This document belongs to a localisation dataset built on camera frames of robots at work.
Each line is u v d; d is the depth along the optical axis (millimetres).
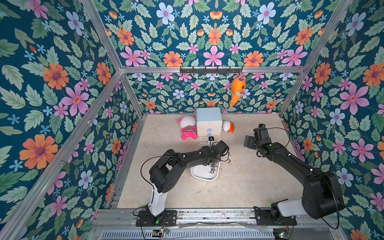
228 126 1045
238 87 927
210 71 933
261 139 676
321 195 424
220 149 730
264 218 735
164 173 493
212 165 923
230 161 938
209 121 964
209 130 992
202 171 883
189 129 1012
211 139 838
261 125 785
